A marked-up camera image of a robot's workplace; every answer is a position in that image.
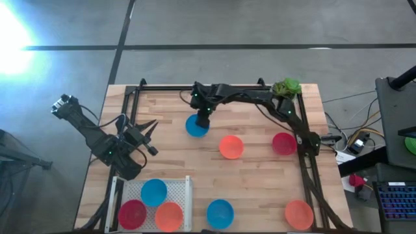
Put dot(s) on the dark grey desk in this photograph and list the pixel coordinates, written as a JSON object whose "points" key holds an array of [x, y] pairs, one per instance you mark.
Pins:
{"points": [[396, 130]]}

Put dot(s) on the black pole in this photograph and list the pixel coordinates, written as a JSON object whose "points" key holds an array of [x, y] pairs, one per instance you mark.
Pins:
{"points": [[403, 79]]}

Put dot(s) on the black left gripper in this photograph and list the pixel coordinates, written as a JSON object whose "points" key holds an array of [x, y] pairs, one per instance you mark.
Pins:
{"points": [[139, 139]]}

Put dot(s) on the black aluminium table frame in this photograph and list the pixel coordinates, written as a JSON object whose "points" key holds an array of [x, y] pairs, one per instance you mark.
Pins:
{"points": [[162, 87]]}

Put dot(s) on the small grey device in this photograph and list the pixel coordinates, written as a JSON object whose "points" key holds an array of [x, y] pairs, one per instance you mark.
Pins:
{"points": [[363, 194]]}

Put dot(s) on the orange plastic mini bowl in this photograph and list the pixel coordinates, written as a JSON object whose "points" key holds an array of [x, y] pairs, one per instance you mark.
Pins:
{"points": [[231, 147], [299, 215], [169, 217]]}

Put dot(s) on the red plastic mini bowl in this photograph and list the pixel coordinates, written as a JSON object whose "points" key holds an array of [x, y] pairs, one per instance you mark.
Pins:
{"points": [[132, 214], [284, 144]]}

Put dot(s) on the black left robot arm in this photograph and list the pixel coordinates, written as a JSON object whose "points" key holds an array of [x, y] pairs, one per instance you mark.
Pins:
{"points": [[84, 126]]}

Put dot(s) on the black diagonal beam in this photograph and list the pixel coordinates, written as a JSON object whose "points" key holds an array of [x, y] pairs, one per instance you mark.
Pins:
{"points": [[360, 164]]}

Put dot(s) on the succulent in white patterned pot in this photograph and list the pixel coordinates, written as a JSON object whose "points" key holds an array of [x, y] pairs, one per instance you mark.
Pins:
{"points": [[287, 87]]}

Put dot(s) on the white perforated metal tray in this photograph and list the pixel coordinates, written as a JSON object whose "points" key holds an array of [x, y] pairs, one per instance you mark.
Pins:
{"points": [[178, 195]]}

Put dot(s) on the white power adapter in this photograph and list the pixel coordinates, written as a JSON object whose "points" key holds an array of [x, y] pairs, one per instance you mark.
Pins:
{"points": [[358, 144]]}

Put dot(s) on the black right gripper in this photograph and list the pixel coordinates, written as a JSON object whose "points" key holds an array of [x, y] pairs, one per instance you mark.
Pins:
{"points": [[203, 102]]}

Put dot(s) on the black keyboard blue backlight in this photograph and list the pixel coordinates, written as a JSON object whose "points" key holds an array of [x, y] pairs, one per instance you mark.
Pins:
{"points": [[398, 201]]}

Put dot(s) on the black tripod stand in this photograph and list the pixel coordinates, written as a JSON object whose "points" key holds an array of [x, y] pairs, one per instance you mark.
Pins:
{"points": [[39, 163]]}

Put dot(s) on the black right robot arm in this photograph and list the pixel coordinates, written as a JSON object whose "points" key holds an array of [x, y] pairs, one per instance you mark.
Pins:
{"points": [[253, 96]]}

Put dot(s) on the white paper sheet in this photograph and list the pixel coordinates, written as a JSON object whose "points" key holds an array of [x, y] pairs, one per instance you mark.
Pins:
{"points": [[347, 187], [344, 158]]}

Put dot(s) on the blue plastic mini bowl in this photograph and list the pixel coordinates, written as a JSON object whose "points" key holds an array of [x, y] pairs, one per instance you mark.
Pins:
{"points": [[191, 130], [154, 192], [220, 214]]}

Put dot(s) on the small red object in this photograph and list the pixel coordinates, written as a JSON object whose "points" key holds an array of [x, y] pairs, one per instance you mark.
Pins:
{"points": [[356, 180]]}

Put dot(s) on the green round object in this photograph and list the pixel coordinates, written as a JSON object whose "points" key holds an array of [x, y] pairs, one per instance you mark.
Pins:
{"points": [[411, 145]]}

